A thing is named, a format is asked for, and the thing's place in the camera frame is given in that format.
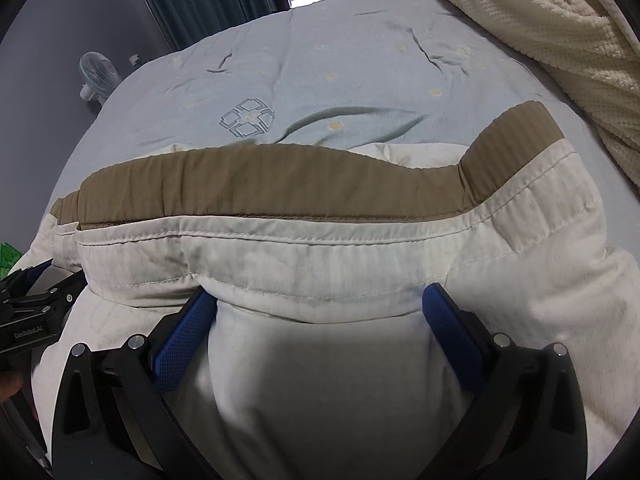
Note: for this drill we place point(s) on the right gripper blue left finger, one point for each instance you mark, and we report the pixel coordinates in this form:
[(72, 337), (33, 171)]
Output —
[(111, 419)]

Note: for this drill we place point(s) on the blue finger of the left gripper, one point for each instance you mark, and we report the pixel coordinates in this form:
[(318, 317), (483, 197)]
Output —
[(35, 267)]

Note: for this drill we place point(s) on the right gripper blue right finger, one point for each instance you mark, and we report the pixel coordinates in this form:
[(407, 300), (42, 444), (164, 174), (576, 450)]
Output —
[(525, 419)]

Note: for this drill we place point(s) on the cream white hooded coat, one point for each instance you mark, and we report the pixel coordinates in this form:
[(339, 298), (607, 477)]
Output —
[(322, 362)]

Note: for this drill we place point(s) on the white standing fan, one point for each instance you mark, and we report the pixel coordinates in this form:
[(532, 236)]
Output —
[(99, 75)]

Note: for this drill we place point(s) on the light blue bed sheet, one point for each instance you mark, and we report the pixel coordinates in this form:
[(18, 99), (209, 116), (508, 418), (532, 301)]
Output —
[(341, 74)]

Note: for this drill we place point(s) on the beige fleece blanket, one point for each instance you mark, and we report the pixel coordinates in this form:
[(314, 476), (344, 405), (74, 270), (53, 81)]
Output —
[(588, 48)]

